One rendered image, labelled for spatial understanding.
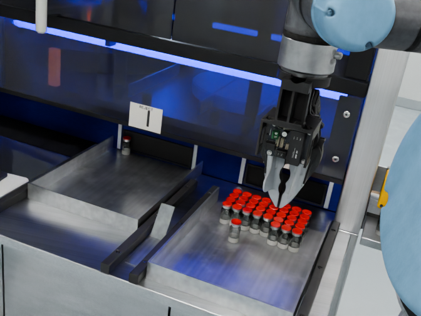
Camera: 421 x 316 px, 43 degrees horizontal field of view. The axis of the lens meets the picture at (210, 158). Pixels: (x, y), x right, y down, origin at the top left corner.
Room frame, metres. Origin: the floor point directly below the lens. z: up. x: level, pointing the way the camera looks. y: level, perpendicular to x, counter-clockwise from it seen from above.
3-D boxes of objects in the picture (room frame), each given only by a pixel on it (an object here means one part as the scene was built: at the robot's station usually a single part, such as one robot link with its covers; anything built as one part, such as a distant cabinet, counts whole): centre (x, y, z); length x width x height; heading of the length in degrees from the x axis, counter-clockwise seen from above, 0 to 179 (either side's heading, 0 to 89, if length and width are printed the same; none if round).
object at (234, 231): (0.94, -0.07, 0.90); 0.02 x 0.02 x 0.04
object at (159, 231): (0.88, 0.09, 0.91); 0.14 x 0.03 x 0.06; 162
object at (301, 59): (0.71, -0.11, 1.32); 0.08 x 0.08 x 0.05
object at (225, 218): (0.98, -0.12, 0.90); 0.18 x 0.02 x 0.05; 71
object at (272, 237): (0.95, -0.15, 0.90); 0.02 x 0.02 x 0.05
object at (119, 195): (1.11, 0.19, 0.90); 0.34 x 0.26 x 0.04; 162
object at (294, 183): (0.70, -0.12, 1.13); 0.06 x 0.03 x 0.09; 162
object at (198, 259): (0.90, -0.10, 0.90); 0.34 x 0.26 x 0.04; 161
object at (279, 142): (0.70, -0.11, 1.24); 0.09 x 0.08 x 0.12; 162
